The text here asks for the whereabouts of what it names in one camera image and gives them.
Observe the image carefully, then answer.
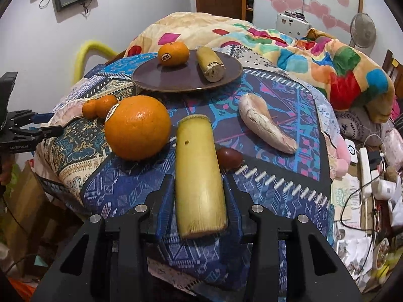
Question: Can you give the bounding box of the long yellow sugarcane piece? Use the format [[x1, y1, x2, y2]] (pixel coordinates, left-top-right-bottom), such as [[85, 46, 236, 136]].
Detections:
[[175, 115, 227, 239]]

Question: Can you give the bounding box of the large orange with sticker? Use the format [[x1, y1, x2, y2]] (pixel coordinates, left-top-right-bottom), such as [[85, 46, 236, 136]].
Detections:
[[104, 95, 172, 161]]

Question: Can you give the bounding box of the peeled pomelo segment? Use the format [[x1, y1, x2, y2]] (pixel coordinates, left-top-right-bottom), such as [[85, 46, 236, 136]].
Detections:
[[238, 93, 298, 154]]

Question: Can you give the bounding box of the small orange with sticker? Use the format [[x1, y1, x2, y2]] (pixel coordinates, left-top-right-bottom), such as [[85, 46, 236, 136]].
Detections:
[[158, 42, 190, 67]]

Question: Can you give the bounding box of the left hand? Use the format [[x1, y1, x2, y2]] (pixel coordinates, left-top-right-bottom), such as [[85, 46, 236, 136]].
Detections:
[[0, 154, 15, 185]]

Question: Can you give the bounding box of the small tangerine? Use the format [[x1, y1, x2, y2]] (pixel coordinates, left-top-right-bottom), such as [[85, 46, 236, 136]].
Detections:
[[82, 100, 97, 120], [95, 95, 117, 119]]

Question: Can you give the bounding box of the dark red jujube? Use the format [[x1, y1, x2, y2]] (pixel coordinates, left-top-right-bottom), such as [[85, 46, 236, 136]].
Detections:
[[217, 146, 243, 170]]

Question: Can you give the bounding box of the blue patterned bedsheet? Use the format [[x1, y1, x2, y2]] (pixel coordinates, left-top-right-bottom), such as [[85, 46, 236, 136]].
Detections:
[[33, 45, 335, 293]]

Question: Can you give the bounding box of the yellow foam tube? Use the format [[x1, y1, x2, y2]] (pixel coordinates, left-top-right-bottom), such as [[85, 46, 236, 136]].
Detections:
[[72, 40, 118, 85]]

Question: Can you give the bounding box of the white power strip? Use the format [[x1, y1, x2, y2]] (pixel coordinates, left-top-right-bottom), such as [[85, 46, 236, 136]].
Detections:
[[359, 147, 372, 199]]

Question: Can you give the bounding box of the brown round plate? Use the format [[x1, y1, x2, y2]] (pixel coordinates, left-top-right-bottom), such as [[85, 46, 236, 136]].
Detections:
[[131, 50, 243, 93]]

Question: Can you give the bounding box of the colourful patchwork blanket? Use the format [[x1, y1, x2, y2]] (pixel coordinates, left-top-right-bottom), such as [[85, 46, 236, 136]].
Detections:
[[125, 12, 395, 123]]

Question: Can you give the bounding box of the white suitcase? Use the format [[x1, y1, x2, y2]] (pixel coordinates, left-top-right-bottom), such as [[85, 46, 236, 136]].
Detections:
[[276, 11, 312, 38]]

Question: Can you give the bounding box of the wooden headboard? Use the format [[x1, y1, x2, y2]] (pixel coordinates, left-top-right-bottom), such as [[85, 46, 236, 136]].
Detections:
[[382, 50, 403, 100]]

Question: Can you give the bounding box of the standing fan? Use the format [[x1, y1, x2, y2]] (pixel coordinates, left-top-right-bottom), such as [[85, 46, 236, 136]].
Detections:
[[350, 12, 376, 48]]

